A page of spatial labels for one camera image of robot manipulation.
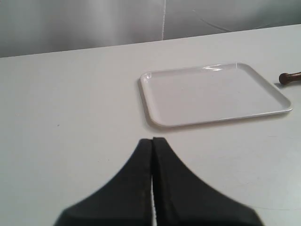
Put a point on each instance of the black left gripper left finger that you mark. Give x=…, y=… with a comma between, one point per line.
x=124, y=201

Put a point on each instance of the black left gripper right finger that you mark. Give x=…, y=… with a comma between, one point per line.
x=183, y=199

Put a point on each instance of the brown wooden pestle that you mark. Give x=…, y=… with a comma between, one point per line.
x=286, y=78

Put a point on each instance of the white rectangular plastic tray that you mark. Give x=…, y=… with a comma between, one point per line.
x=213, y=93

